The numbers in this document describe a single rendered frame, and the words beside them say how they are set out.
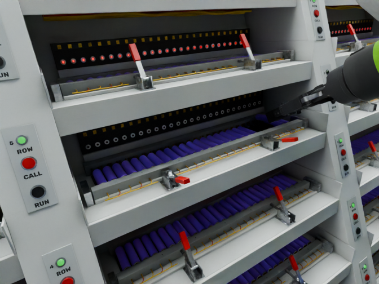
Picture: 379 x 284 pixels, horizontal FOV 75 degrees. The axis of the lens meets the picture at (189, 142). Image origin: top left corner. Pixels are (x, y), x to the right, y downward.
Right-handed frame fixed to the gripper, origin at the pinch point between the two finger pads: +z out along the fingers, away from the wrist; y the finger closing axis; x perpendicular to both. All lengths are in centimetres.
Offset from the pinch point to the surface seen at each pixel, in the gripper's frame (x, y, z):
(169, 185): 7.3, 36.9, -3.9
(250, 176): 11.8, 17.8, -2.2
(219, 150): 4.2, 22.0, -0.2
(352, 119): 8.1, -23.0, -3.1
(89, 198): 5, 50, -1
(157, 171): 4.1, 37.0, -0.3
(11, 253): 8, 62, -3
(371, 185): 29.0, -25.6, 0.7
